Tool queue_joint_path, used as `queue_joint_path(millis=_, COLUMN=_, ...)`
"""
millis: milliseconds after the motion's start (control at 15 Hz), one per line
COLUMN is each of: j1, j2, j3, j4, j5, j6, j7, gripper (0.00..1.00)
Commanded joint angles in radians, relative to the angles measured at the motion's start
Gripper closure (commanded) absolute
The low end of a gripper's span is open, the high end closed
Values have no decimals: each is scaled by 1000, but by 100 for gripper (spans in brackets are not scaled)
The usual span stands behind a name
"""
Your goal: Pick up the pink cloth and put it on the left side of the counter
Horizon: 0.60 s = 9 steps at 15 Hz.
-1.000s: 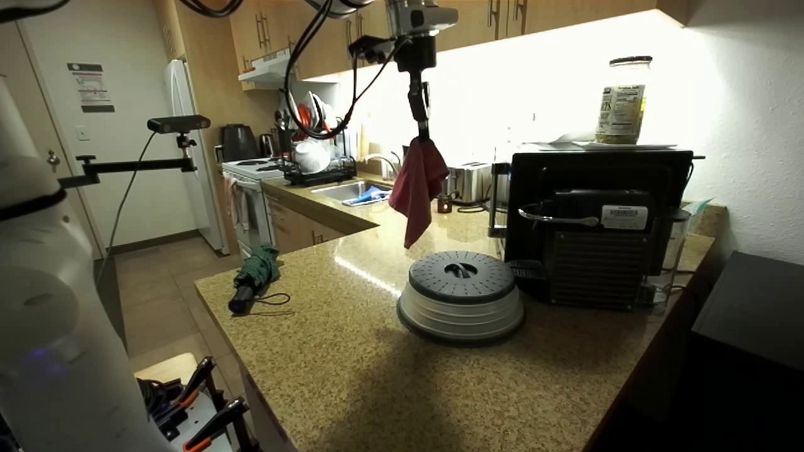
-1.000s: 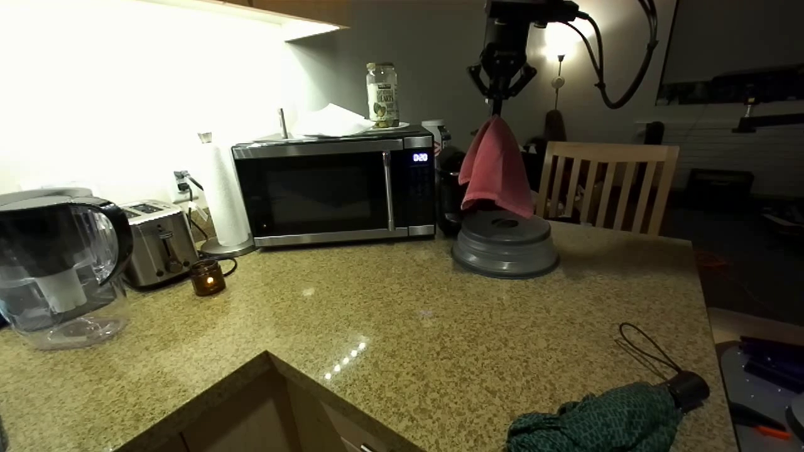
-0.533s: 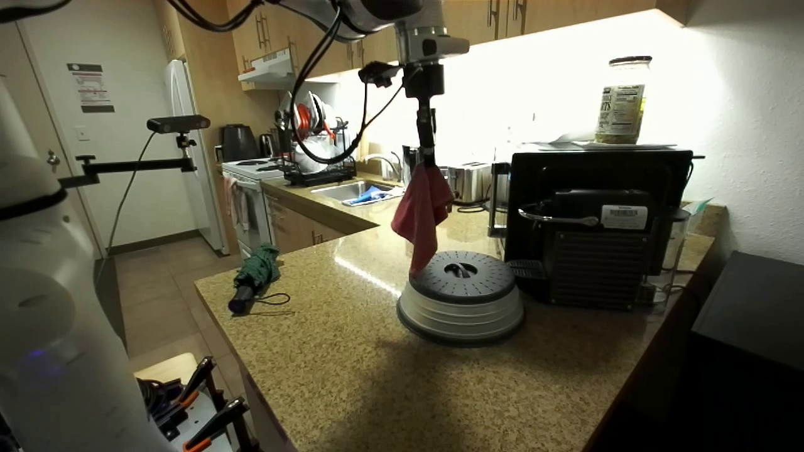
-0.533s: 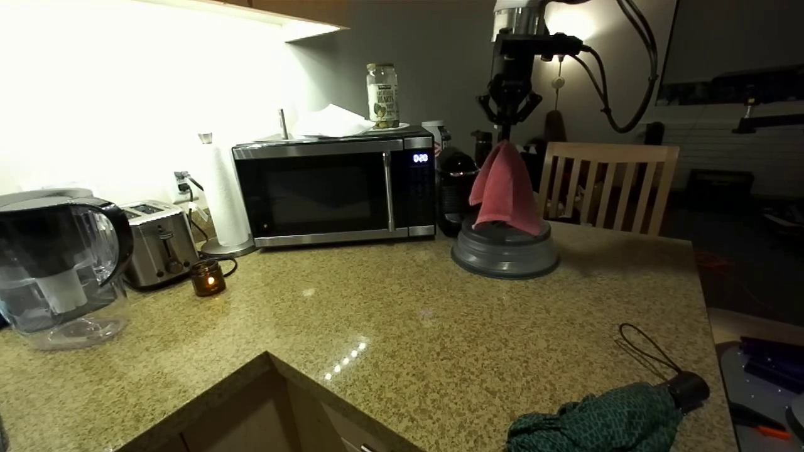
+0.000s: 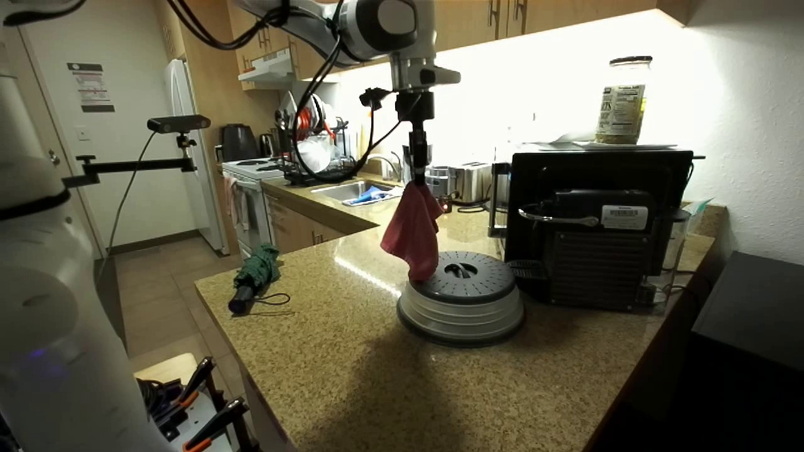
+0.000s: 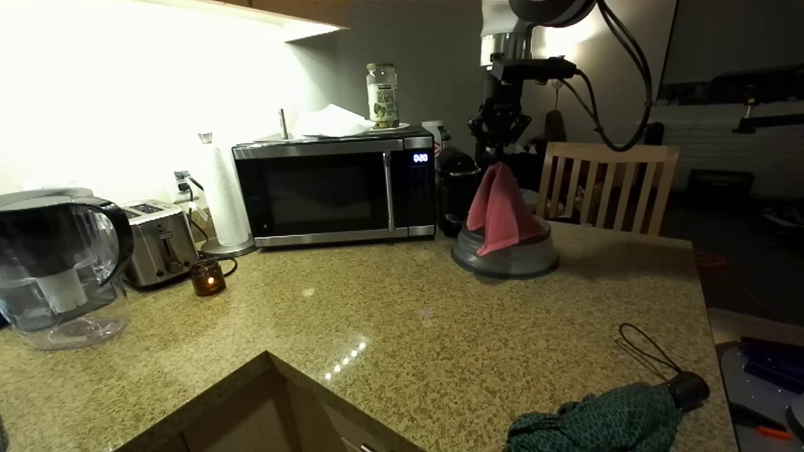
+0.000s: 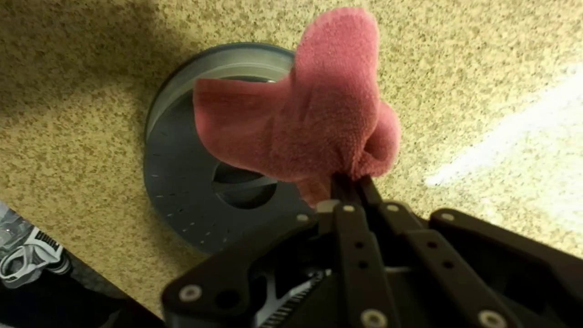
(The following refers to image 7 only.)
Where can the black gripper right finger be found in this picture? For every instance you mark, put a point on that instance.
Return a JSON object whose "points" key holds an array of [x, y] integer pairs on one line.
{"points": [[437, 260]]}

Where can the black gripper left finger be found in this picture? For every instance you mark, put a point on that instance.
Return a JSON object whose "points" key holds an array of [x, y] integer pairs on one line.
{"points": [[360, 260]]}

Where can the pink cloth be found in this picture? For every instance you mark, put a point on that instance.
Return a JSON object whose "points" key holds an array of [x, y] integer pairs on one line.
{"points": [[315, 115]]}

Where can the grey collapsible microwave cover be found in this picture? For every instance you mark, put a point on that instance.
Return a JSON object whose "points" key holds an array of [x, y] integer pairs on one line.
{"points": [[182, 182]]}

